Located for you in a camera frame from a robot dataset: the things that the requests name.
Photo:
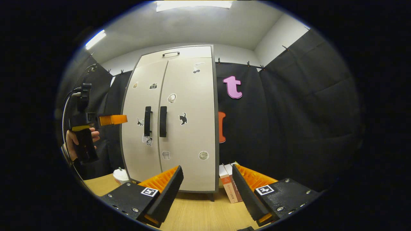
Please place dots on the white cabinet drawer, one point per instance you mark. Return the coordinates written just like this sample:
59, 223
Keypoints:
196, 52

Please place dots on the white cabinet door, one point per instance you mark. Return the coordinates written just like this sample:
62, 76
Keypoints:
192, 144
138, 102

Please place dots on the large ceiling light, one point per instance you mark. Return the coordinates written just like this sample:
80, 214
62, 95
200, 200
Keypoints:
192, 4

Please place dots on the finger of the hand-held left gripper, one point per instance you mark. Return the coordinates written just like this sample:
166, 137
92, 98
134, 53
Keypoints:
112, 120

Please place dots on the black backdrop cloth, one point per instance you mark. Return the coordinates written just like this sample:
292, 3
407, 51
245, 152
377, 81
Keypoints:
289, 112

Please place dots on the white shoe cabinet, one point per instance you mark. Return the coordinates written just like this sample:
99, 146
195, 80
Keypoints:
217, 144

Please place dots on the white and pink book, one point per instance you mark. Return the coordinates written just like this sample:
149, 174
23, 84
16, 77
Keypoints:
228, 183

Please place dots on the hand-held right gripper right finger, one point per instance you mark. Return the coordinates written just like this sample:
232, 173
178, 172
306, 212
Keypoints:
249, 199

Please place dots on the small ceiling light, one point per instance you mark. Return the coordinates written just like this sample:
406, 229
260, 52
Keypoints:
95, 39

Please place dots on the white lidded cup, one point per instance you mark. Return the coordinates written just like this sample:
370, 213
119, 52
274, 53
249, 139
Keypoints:
120, 175

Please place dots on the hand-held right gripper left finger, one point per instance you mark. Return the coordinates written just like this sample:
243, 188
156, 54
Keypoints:
165, 199

